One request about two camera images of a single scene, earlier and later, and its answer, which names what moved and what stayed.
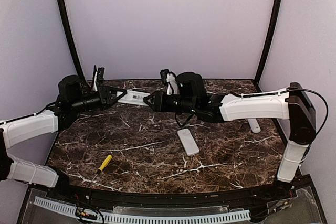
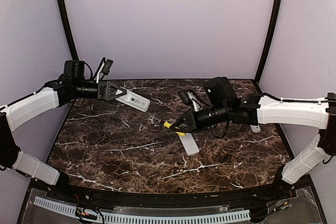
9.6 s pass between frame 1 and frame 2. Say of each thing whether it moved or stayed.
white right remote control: stayed
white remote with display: moved
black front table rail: stayed
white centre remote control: stayed
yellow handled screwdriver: moved
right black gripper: moved
